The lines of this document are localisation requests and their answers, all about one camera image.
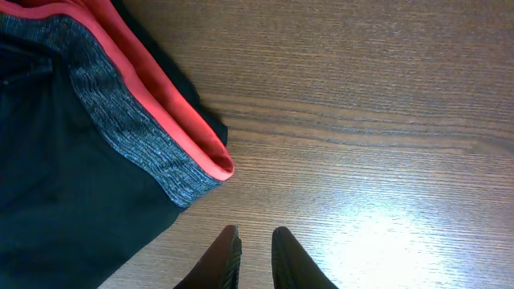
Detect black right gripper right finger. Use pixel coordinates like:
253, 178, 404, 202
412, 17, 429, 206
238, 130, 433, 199
271, 226, 337, 289

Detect black leggings with red waistband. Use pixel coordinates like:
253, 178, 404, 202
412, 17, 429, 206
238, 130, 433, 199
1, 1, 234, 288

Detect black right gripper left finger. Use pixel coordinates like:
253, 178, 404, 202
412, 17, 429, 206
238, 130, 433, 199
174, 225, 242, 289

